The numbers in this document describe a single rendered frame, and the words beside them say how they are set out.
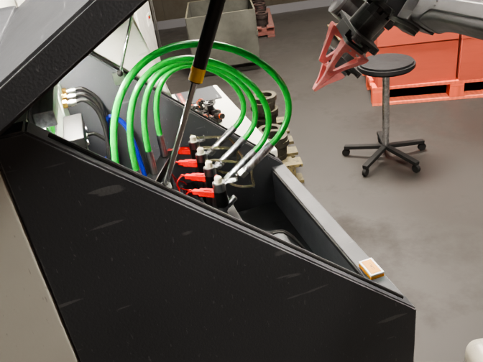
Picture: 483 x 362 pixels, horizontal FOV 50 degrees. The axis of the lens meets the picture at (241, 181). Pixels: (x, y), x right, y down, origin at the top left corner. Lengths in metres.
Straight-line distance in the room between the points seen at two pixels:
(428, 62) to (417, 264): 2.10
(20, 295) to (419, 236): 2.31
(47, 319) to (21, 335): 0.04
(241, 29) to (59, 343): 4.76
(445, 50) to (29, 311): 3.90
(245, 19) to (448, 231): 3.25
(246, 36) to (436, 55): 1.97
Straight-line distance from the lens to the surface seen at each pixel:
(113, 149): 1.03
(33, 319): 0.79
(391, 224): 2.89
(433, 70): 4.37
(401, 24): 0.97
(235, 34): 5.38
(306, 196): 1.34
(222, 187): 1.10
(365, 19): 1.01
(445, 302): 2.46
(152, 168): 1.23
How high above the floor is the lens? 1.66
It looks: 29 degrees down
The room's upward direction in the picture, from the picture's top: 8 degrees counter-clockwise
